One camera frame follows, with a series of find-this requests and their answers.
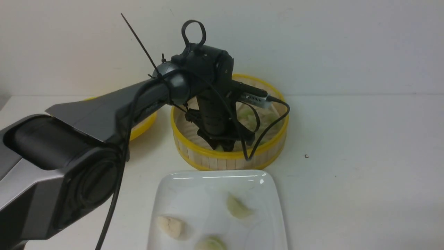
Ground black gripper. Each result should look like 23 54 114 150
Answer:
185 81 268 152

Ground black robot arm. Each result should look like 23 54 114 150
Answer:
0 44 268 250

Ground white square plate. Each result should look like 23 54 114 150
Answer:
146 170 289 250

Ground green-white dumpling on plate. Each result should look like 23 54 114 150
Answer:
226 193 253 219

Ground beige dumpling on plate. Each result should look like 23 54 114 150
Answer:
157 216 185 239

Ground pale dumpling at plate edge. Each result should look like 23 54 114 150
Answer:
194 236 226 250

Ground green-tinted dumpling in steamer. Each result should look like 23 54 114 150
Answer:
237 104 279 147

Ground bamboo steamer basket yellow rim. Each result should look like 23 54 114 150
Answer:
170 73 289 171

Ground yellow steamer lid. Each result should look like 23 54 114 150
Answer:
82 97 157 141

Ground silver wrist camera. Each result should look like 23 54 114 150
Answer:
238 92 272 109

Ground black cable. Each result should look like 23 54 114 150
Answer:
94 68 290 250

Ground black cable tie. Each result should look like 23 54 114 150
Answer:
120 13 162 78

